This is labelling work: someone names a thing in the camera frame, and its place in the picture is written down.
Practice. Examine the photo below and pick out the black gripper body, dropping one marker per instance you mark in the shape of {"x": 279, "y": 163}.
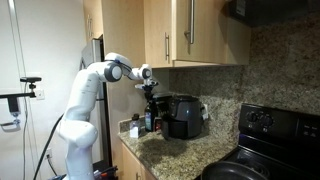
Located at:
{"x": 147, "y": 87}

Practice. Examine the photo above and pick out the dark green glass bottle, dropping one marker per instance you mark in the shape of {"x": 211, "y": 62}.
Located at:
{"x": 150, "y": 114}

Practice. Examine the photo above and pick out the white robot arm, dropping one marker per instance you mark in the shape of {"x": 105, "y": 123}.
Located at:
{"x": 75, "y": 127}

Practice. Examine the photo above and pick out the small white spray bottle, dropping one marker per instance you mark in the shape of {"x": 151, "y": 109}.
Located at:
{"x": 135, "y": 129}

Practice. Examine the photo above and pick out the black coffee maker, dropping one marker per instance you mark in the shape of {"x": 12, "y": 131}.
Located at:
{"x": 160, "y": 101}

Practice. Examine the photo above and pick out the black air fryer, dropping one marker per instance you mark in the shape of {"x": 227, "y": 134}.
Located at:
{"x": 183, "y": 119}

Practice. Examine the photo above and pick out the light wood upper cabinets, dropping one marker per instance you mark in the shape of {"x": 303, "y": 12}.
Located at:
{"x": 169, "y": 33}

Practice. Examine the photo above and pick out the stainless steel refrigerator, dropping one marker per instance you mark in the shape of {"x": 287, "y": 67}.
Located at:
{"x": 101, "y": 150}

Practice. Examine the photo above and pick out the light wood lower cabinet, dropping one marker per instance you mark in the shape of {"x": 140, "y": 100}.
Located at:
{"x": 133, "y": 169}

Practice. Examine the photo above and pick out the black frying pan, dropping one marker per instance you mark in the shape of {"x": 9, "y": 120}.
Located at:
{"x": 226, "y": 170}

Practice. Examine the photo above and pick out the black range hood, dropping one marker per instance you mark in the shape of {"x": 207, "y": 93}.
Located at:
{"x": 256, "y": 13}

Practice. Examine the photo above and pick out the black electric stove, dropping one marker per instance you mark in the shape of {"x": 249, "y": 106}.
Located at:
{"x": 278, "y": 144}

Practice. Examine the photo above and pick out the white wall outlet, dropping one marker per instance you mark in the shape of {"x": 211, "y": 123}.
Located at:
{"x": 40, "y": 94}

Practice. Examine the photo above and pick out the black camera on clamp mount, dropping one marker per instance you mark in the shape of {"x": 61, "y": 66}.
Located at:
{"x": 13, "y": 103}

